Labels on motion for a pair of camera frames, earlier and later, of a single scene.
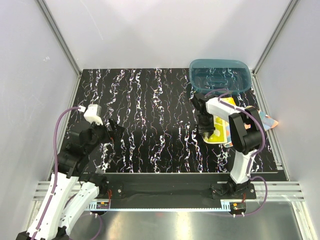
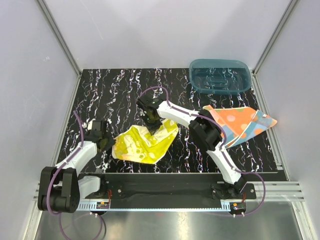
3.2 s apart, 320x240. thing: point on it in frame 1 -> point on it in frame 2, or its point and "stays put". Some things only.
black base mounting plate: (179, 187) stays put
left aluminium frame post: (60, 36) stays put
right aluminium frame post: (292, 4) stays put
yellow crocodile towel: (220, 133) -> (136, 142)
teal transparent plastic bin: (205, 75) stays put
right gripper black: (209, 129) -> (152, 129)
